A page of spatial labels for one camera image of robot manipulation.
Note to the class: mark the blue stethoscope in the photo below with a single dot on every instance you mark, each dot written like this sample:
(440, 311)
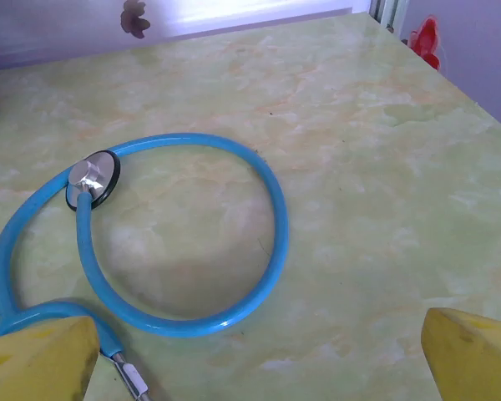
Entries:
(276, 234)

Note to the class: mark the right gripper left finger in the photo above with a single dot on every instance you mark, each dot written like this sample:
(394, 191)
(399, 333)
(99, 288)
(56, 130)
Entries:
(37, 363)

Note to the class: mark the aluminium frame post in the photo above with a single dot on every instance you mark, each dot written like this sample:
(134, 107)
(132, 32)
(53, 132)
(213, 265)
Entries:
(386, 12)

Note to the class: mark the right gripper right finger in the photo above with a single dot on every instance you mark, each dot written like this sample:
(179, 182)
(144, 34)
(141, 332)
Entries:
(476, 359)

